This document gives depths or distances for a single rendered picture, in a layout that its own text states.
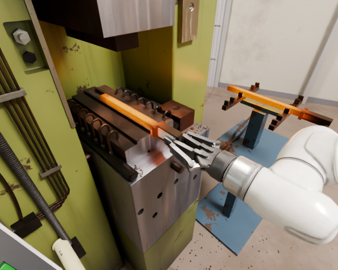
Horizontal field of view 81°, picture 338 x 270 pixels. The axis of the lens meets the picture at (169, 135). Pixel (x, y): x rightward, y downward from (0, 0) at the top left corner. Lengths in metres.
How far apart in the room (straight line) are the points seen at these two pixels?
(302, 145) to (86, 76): 0.84
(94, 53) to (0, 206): 0.65
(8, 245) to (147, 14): 0.48
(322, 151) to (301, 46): 2.79
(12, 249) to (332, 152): 0.58
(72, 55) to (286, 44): 2.76
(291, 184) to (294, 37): 2.86
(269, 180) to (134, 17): 0.42
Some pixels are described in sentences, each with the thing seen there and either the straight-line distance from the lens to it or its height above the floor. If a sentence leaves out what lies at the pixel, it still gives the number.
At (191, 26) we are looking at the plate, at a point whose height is 1.23.
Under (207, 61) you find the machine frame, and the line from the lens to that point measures 0.98.
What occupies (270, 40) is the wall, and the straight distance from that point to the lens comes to 3.21.
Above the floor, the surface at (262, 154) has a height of 0.68.
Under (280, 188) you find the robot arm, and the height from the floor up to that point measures 1.05.
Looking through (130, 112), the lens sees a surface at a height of 1.01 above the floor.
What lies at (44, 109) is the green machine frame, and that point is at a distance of 0.57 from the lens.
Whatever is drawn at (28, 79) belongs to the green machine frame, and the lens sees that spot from 0.54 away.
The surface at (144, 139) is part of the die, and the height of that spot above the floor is 0.98.
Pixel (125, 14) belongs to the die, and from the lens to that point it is 0.46.
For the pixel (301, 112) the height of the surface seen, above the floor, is 0.95.
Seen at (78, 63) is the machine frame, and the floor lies 1.09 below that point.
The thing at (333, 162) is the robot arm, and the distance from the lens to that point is 0.51.
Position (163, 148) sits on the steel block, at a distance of 0.66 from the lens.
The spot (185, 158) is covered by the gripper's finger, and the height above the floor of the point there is 1.01.
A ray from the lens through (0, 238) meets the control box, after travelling 0.40.
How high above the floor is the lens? 1.35
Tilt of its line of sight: 38 degrees down
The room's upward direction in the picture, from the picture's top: straight up
